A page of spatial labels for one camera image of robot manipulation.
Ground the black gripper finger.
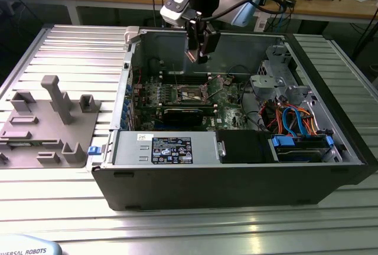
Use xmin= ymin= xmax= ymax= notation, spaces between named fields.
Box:
xmin=198 ymin=27 xmax=221 ymax=65
xmin=185 ymin=20 xmax=199 ymax=52

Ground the metal socket cover frame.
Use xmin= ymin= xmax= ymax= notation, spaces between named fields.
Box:
xmin=203 ymin=76 xmax=223 ymax=97

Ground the CPU socket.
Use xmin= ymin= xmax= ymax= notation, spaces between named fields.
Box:
xmin=176 ymin=84 xmax=208 ymax=104

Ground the white paper label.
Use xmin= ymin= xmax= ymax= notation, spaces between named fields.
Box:
xmin=256 ymin=12 xmax=269 ymax=32

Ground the grey case release latch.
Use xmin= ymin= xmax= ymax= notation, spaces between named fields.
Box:
xmin=123 ymin=26 xmax=143 ymax=45

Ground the grey metal drive cage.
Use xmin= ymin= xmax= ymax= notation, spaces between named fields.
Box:
xmin=249 ymin=44 xmax=319 ymax=111

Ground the green PC motherboard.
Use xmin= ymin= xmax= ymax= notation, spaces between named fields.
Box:
xmin=129 ymin=70 xmax=253 ymax=132

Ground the black graphics card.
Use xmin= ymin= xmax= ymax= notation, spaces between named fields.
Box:
xmin=162 ymin=106 xmax=205 ymax=126

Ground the grey power supply box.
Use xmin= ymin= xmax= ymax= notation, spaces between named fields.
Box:
xmin=111 ymin=130 xmax=221 ymax=166

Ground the hard disk in blue carrier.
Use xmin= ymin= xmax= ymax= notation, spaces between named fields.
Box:
xmin=269 ymin=135 xmax=336 ymax=164

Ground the black and grey PC case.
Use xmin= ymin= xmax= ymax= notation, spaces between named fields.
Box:
xmin=90 ymin=26 xmax=378 ymax=212

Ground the grey parts rack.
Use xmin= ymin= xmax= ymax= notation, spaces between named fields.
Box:
xmin=0 ymin=74 xmax=103 ymax=169

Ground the green RAM stick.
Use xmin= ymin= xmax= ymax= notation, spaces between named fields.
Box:
xmin=8 ymin=140 xmax=34 ymax=148

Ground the pale blue teach pendant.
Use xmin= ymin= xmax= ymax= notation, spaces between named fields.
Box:
xmin=0 ymin=234 xmax=64 ymax=255

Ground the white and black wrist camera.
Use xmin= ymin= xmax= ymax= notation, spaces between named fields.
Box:
xmin=159 ymin=0 xmax=193 ymax=22

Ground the thick black cable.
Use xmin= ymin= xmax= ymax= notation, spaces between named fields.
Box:
xmin=239 ymin=79 xmax=258 ymax=111

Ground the thin blue cable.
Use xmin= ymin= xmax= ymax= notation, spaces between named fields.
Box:
xmin=277 ymin=0 xmax=286 ymax=30

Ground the orange wire bundle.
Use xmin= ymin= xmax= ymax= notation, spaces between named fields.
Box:
xmin=296 ymin=106 xmax=320 ymax=136
xmin=264 ymin=103 xmax=285 ymax=134

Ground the blue flat data cable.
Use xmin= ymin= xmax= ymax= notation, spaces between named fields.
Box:
xmin=281 ymin=106 xmax=299 ymax=137
xmin=291 ymin=104 xmax=314 ymax=138

